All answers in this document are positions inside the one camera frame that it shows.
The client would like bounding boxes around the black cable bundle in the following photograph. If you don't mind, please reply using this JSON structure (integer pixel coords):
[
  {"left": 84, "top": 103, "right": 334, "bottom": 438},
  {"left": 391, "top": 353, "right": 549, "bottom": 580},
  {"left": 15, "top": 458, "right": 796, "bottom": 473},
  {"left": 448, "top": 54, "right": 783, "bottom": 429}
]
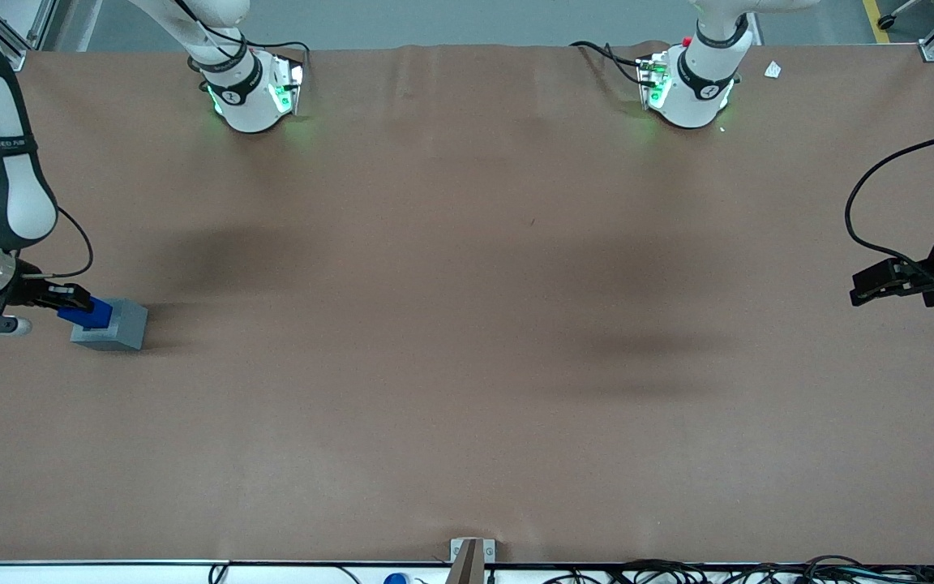
[{"left": 540, "top": 555, "right": 934, "bottom": 584}]

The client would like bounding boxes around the black right arm base cable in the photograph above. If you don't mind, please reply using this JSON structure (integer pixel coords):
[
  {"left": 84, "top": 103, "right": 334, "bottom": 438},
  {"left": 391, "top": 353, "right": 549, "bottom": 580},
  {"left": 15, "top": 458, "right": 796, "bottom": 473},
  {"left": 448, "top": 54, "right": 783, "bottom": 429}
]
[{"left": 175, "top": 0, "right": 311, "bottom": 82}]

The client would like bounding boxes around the upright aluminium frame strut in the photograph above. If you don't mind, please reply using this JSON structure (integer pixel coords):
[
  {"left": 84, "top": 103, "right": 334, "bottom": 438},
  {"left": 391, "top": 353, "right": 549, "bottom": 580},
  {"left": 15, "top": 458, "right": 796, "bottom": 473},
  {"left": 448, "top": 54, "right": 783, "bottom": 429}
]
[{"left": 28, "top": 0, "right": 60, "bottom": 51}]

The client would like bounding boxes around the gray square base block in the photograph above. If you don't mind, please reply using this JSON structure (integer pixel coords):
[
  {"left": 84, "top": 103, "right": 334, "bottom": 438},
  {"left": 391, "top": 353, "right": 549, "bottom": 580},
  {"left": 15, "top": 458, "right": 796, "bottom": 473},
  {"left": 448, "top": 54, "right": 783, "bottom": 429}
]
[{"left": 70, "top": 298, "right": 149, "bottom": 351}]

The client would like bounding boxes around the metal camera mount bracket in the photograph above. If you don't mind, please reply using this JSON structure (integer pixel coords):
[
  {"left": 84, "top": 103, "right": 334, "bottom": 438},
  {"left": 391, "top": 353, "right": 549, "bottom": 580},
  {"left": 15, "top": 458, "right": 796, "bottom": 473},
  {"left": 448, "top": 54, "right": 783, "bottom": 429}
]
[{"left": 446, "top": 537, "right": 497, "bottom": 584}]

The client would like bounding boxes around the long black left wrist cable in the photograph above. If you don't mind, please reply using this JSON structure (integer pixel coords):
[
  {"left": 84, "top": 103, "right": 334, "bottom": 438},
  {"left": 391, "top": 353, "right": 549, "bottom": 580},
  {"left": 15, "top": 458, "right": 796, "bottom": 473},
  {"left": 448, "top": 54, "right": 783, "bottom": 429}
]
[{"left": 844, "top": 128, "right": 934, "bottom": 273}]

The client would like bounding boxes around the slanted aluminium frame strut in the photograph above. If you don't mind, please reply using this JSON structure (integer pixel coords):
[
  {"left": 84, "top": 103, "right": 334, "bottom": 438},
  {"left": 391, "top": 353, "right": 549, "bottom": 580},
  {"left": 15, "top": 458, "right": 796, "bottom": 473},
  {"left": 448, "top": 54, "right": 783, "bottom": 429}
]
[{"left": 0, "top": 8, "right": 28, "bottom": 73}]

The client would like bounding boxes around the black left arm base cable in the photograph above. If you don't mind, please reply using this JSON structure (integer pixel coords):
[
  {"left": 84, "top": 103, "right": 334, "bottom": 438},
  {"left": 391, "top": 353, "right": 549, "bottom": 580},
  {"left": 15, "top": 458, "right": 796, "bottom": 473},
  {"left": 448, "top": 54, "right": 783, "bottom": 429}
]
[{"left": 570, "top": 41, "right": 648, "bottom": 87}]

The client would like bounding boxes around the blue plastic part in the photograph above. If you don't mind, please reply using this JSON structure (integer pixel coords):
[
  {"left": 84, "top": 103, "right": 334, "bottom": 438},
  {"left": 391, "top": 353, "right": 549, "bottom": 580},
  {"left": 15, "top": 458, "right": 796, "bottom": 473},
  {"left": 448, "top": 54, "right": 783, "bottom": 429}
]
[{"left": 57, "top": 297, "right": 114, "bottom": 331}]

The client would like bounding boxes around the black arm base cable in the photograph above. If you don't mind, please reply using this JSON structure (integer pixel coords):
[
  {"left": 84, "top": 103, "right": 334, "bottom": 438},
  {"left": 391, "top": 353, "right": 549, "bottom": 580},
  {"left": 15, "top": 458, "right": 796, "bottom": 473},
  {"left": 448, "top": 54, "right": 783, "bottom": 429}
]
[
  {"left": 570, "top": 41, "right": 648, "bottom": 87},
  {"left": 175, "top": 0, "right": 311, "bottom": 82}
]

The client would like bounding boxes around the black caster wheel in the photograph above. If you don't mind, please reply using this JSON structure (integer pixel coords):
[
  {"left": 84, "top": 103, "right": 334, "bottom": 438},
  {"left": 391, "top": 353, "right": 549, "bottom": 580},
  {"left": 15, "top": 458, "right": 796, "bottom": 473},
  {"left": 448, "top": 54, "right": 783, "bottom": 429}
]
[{"left": 876, "top": 0, "right": 923, "bottom": 32}]

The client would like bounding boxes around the white table front rail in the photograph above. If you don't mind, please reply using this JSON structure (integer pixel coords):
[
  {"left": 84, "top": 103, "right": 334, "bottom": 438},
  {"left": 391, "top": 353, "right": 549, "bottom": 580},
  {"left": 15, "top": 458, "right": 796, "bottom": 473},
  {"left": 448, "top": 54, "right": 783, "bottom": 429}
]
[{"left": 0, "top": 558, "right": 934, "bottom": 584}]

